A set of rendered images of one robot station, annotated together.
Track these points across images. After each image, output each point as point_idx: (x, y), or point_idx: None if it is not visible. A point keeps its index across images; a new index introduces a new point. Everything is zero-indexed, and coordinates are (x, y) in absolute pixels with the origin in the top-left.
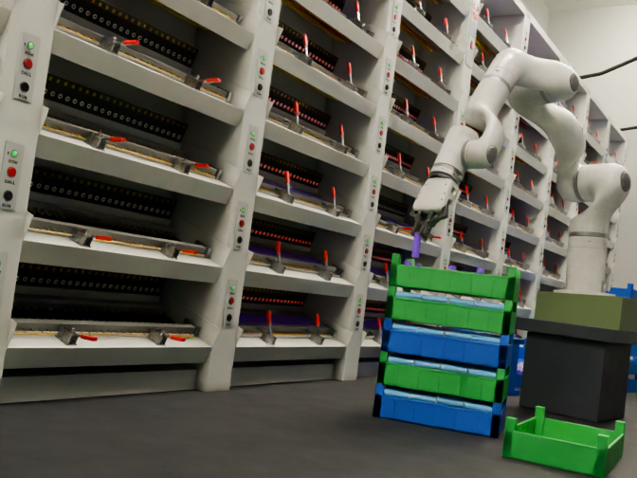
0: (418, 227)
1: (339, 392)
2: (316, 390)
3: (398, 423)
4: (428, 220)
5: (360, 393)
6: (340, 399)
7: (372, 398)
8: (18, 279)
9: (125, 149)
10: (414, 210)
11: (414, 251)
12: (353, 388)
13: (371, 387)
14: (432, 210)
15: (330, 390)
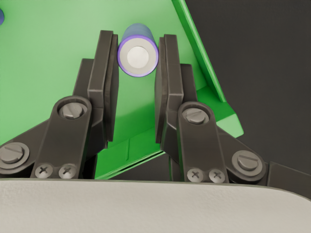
0: (159, 90)
1: (276, 63)
2: (297, 31)
3: None
4: (65, 106)
5: (263, 95)
6: (234, 8)
7: (228, 74)
8: None
9: None
10: (279, 188)
11: (133, 25)
12: (291, 114)
13: (288, 152)
14: (29, 178)
15: (291, 58)
